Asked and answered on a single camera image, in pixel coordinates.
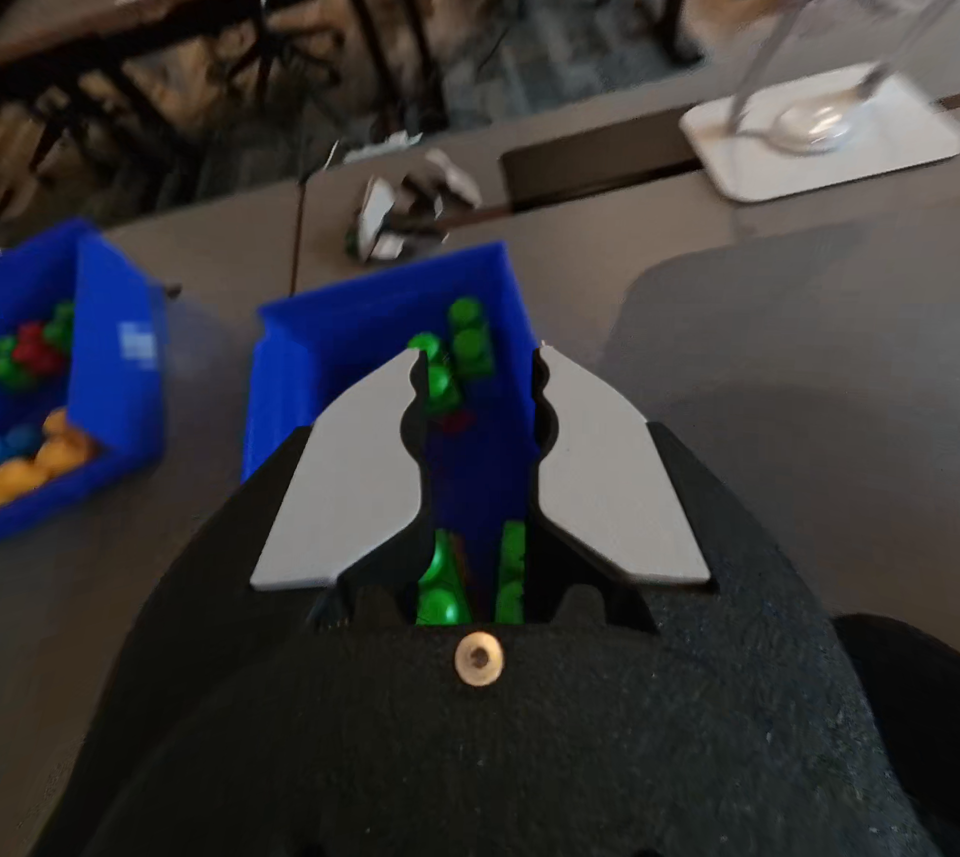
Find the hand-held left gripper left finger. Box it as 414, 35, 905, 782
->
249, 347, 436, 591

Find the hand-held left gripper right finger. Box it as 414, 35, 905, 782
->
528, 341, 714, 588

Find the blue plastic object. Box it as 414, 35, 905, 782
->
243, 242, 544, 627

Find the assorted mega blocks row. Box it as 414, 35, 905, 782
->
0, 299, 94, 501

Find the blue plastic bin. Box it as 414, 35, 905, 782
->
0, 217, 169, 540

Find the black table cable hatch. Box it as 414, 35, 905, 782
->
498, 104, 739, 213

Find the wooden table frame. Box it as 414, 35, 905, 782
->
0, 0, 406, 123

